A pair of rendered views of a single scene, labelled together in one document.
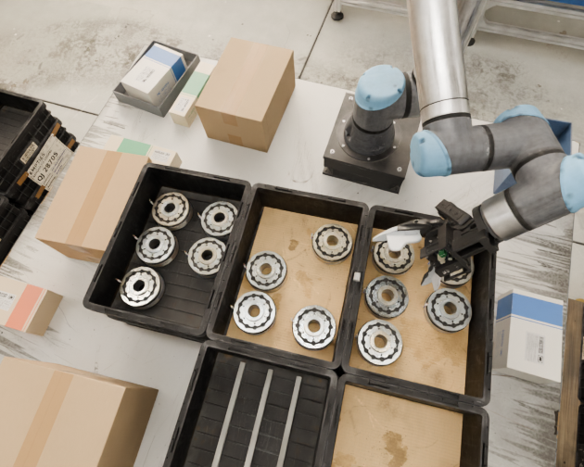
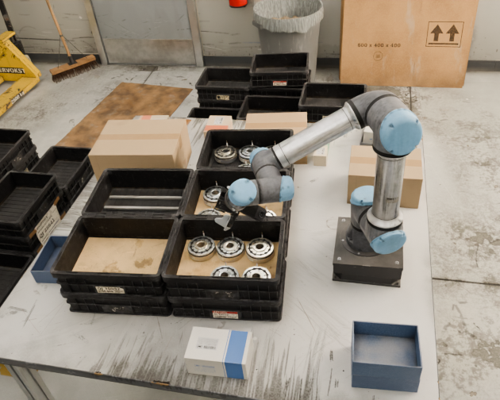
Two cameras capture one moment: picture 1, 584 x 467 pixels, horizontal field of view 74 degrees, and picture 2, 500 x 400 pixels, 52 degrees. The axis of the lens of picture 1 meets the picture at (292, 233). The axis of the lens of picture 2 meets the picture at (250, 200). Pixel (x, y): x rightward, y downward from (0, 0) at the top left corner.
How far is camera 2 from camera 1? 1.61 m
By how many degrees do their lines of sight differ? 50
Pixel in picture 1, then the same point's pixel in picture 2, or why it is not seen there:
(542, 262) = (289, 382)
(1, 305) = (216, 121)
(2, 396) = (168, 123)
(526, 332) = (218, 339)
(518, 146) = (262, 176)
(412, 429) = (153, 270)
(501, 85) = not seen: outside the picture
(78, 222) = (258, 124)
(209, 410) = (165, 191)
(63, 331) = not seen: hidden behind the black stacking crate
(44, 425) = (156, 137)
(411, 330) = (211, 266)
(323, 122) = not seen: hidden behind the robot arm
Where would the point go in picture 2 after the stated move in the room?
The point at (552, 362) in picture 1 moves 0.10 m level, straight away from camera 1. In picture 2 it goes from (197, 354) to (203, 381)
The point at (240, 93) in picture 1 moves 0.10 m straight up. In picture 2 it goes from (369, 161) to (371, 142)
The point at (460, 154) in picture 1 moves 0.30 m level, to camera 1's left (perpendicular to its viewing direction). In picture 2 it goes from (255, 159) to (235, 112)
